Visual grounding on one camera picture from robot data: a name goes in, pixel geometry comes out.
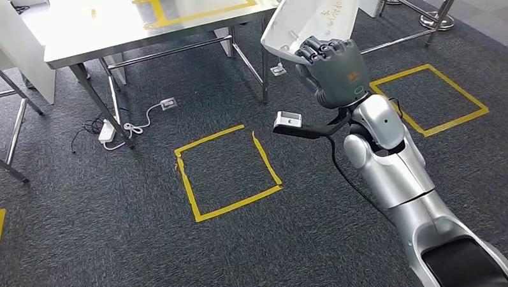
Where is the white power strip cable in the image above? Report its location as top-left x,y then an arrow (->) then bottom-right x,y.
101,102 -> 166,152

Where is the yellow floor tape outline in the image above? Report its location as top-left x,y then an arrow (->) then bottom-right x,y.
173,123 -> 284,224

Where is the stainless steel workbench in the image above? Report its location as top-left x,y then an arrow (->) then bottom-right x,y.
41,0 -> 286,153

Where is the white pointed plastic part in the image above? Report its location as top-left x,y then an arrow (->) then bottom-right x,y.
259,0 -> 366,68

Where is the stainless steel table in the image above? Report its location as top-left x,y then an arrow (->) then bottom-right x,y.
0,48 -> 47,186

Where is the white power strip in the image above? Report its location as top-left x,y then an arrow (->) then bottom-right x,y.
98,118 -> 117,144

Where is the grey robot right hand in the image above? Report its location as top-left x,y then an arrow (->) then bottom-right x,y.
294,34 -> 372,112

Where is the white panel table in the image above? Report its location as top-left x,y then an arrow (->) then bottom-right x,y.
0,0 -> 58,107

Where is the black camera cable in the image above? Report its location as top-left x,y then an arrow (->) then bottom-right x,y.
327,133 -> 393,225

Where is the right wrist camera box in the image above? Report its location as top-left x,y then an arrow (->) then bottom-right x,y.
272,108 -> 354,142

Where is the chrome rail barrier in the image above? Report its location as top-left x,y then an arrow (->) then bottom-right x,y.
359,0 -> 467,55

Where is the black floor cable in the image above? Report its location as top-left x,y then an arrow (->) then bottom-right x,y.
69,114 -> 108,155

